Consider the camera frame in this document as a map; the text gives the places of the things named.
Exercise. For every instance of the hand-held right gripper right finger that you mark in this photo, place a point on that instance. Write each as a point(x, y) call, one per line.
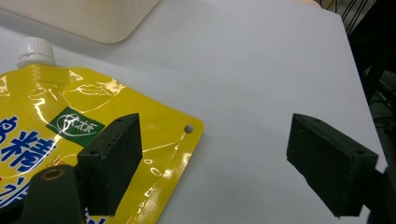
point(330, 165)

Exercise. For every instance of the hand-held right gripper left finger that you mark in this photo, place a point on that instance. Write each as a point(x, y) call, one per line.
point(109, 161)

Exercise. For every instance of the yellow spout pouch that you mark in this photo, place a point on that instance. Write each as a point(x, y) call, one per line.
point(124, 99)

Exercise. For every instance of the cream plastic bin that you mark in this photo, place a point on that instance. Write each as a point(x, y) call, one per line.
point(93, 18)

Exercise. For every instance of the black metal stand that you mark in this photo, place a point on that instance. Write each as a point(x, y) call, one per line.
point(378, 65)

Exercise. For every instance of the light grey table mat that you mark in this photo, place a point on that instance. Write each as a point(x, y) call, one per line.
point(249, 62)

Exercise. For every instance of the wooden table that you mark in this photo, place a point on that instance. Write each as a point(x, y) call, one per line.
point(308, 2)

